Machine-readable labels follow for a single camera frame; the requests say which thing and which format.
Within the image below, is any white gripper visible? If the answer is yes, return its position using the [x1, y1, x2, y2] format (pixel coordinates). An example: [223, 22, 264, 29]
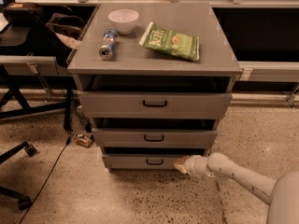
[173, 155, 208, 176]

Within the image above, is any grey bottom drawer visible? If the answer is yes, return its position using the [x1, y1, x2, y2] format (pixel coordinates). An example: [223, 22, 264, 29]
[102, 154, 184, 171]

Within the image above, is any grey drawer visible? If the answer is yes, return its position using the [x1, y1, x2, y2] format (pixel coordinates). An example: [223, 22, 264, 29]
[93, 129, 217, 149]
[78, 91, 232, 119]
[102, 154, 184, 171]

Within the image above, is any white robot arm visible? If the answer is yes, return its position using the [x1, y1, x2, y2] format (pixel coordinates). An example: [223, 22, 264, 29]
[173, 153, 299, 224]

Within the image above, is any grey middle drawer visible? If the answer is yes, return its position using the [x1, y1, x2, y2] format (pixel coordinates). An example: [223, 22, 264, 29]
[93, 129, 217, 149]

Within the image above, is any grey drawer cabinet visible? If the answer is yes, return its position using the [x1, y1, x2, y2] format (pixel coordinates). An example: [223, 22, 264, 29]
[66, 1, 244, 174]

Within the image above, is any grey top drawer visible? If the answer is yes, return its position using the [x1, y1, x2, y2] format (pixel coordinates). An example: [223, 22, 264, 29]
[78, 91, 232, 119]

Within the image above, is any green chip bag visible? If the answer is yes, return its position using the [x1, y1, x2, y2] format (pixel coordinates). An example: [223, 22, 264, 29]
[139, 21, 199, 62]

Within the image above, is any blue silver soda can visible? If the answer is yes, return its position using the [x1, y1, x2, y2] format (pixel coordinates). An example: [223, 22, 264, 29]
[99, 29, 118, 60]

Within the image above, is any white bowl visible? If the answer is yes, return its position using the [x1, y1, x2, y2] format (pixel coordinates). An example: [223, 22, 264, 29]
[108, 9, 139, 35]

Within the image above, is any black office chair base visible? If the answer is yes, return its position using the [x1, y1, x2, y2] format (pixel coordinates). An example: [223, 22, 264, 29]
[0, 140, 39, 211]

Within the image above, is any black bag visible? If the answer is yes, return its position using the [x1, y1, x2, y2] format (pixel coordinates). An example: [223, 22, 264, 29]
[46, 12, 85, 67]

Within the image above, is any black box on desk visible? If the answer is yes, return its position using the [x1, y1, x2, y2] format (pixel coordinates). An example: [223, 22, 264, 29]
[3, 3, 44, 25]

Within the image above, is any black cable on floor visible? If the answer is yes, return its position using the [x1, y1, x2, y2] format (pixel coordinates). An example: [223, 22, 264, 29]
[18, 135, 72, 224]

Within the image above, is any black desk frame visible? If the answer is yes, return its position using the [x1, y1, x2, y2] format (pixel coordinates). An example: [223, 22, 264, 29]
[0, 54, 76, 131]

